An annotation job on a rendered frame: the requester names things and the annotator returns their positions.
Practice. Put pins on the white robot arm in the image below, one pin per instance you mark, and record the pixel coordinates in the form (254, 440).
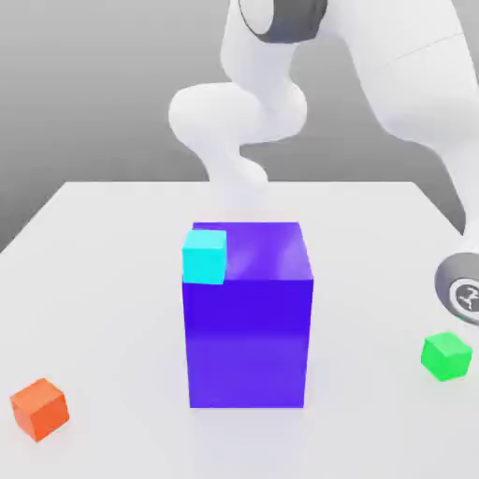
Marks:
(262, 97)

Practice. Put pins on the small cyan cube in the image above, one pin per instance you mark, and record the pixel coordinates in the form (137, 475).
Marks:
(204, 258)

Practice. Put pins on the small green cube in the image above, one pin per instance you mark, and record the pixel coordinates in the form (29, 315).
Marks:
(445, 357)

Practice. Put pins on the small orange cube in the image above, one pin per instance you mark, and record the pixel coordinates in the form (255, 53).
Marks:
(39, 409)

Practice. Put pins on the large blue box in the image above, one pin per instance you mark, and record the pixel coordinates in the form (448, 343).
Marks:
(247, 336)

